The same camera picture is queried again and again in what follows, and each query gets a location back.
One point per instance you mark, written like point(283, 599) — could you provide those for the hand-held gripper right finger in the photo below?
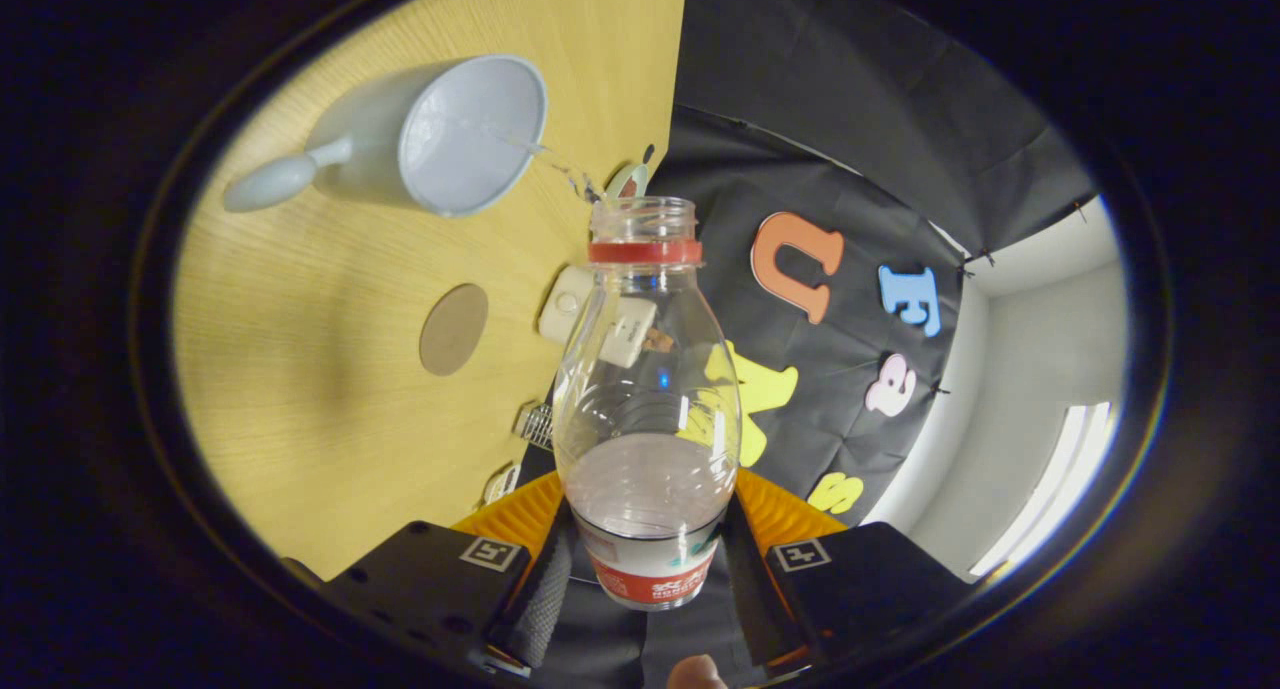
point(760, 599)

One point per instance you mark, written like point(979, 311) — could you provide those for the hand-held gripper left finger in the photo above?
point(540, 599)

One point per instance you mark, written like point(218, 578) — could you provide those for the clear plastic juice bottle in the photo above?
point(650, 389)

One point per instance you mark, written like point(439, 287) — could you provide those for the round brown coaster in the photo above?
point(454, 329)

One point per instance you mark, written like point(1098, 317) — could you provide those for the white cup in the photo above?
point(470, 134)

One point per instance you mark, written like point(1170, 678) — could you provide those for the white divided spice dish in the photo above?
point(500, 484)

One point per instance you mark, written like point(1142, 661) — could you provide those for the white toaster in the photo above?
point(560, 309)

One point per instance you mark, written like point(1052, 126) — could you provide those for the large ceiling light panel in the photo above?
point(1060, 479)

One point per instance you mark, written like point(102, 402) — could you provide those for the wooden table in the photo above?
point(300, 369)

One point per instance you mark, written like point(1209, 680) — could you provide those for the pale green plate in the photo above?
point(628, 179)

